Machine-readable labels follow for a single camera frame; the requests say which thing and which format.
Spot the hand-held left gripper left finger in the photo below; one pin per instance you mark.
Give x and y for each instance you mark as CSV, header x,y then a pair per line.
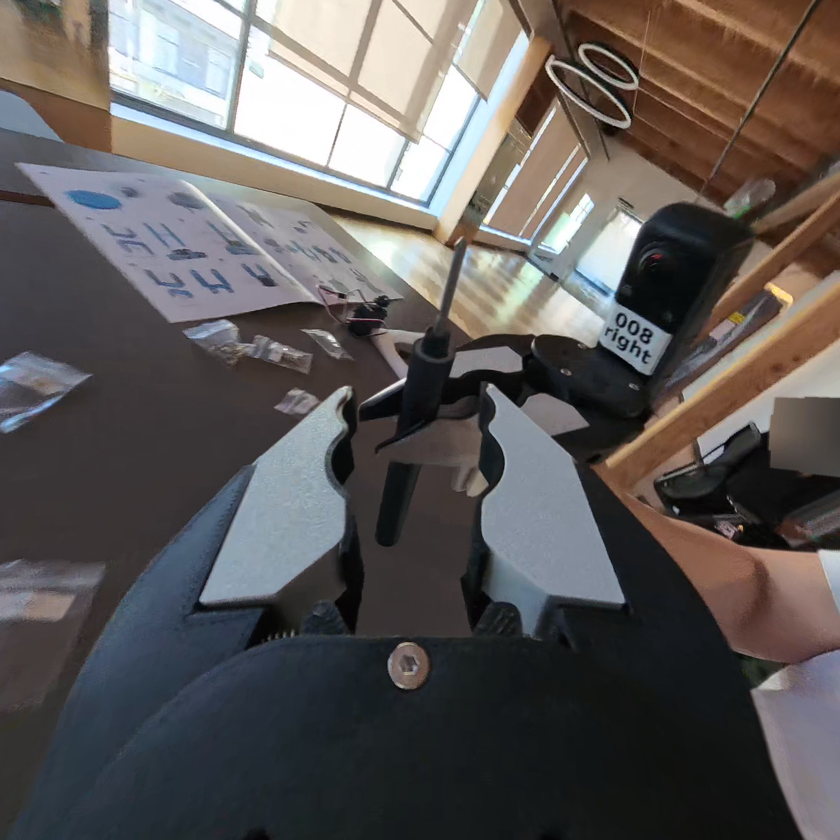
x,y
282,512

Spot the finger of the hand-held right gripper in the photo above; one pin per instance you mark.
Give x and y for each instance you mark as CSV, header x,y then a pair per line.
x,y
489,361
433,449

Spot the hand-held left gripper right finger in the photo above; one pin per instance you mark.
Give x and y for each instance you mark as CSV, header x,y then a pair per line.
x,y
544,525

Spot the black electric screwdriver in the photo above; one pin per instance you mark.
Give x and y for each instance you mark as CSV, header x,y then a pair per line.
x,y
420,380

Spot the person's right forearm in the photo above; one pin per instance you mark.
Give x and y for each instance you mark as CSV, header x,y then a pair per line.
x,y
735,577

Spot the dark desk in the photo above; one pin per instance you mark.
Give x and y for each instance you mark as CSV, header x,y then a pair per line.
x,y
131,459

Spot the white foam insert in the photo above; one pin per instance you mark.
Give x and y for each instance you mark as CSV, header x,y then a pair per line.
x,y
397,346

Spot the group of clear hardware bags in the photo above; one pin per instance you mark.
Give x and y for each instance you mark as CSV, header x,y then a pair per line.
x,y
213,334

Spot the printed assembly manual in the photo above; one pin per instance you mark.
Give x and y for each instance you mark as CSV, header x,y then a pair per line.
x,y
197,289

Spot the large window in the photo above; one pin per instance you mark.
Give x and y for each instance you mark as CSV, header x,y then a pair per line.
x,y
295,98

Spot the person's white shirt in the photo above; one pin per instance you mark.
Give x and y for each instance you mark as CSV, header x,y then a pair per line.
x,y
800,735

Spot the wooden beam frame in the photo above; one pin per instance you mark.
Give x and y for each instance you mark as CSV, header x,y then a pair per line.
x,y
722,394

